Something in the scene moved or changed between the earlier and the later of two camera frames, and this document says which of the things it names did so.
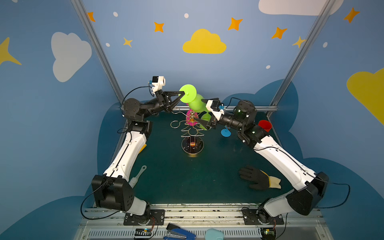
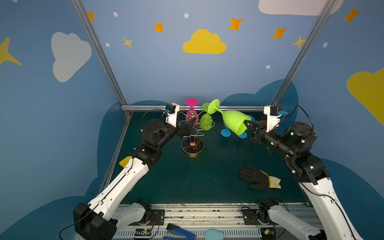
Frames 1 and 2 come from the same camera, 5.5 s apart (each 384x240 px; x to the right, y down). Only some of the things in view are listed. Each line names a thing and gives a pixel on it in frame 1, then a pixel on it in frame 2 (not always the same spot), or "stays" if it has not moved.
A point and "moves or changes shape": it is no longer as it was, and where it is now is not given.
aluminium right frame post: (289, 76) stays
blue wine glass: (226, 132) stays
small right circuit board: (268, 233) stays
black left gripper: (162, 99) to (183, 130)
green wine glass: (193, 99) moves or changes shape
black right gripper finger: (207, 124) to (254, 126)
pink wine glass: (190, 117) stays
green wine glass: (206, 116) stays
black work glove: (258, 179) stays
